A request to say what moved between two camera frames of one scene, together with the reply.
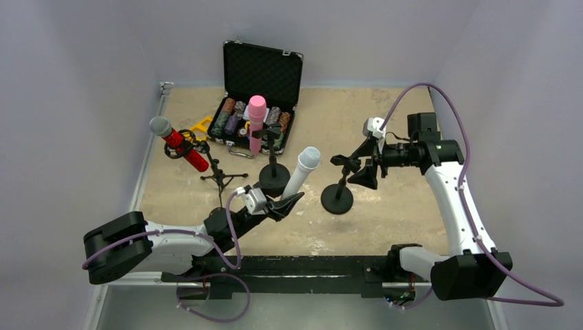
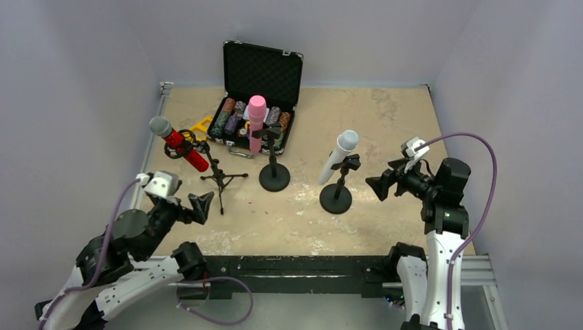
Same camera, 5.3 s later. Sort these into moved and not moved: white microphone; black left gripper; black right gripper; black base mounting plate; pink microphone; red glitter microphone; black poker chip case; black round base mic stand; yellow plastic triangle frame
Moved: black left gripper; white microphone; black right gripper
Not moved: pink microphone; black poker chip case; yellow plastic triangle frame; red glitter microphone; black round base mic stand; black base mounting plate
